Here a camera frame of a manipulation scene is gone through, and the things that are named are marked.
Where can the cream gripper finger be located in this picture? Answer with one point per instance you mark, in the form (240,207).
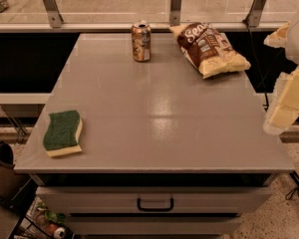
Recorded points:
(277,39)
(283,110)

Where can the orange soda can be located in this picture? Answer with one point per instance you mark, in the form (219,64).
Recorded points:
(141,40)

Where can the green and yellow sponge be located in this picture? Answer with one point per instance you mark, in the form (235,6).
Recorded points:
(63,133)

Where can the brown and yellow chip bag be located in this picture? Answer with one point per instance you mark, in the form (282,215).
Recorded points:
(207,50)

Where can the upper grey drawer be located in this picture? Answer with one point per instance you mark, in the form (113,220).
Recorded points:
(123,200)

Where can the grey drawer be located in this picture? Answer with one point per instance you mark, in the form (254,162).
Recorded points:
(123,200)
(153,225)

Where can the lower grey drawer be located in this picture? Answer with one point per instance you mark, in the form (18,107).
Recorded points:
(153,225)

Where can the cluttered items lower left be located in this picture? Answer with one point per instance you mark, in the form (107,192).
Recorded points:
(40,222)

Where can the brown bin at left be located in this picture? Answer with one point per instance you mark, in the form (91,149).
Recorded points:
(10,181)

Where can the right metal window bracket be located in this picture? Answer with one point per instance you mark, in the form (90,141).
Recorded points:
(253,18)

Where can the metal window bracket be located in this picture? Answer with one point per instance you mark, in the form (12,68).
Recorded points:
(174,12)
(253,18)
(54,17)

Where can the middle metal window bracket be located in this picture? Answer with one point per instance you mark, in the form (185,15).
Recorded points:
(174,12)

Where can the black drawer handle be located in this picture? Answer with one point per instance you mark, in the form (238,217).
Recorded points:
(155,205)

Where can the left metal window bracket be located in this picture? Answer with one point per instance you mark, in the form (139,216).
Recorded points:
(54,17)

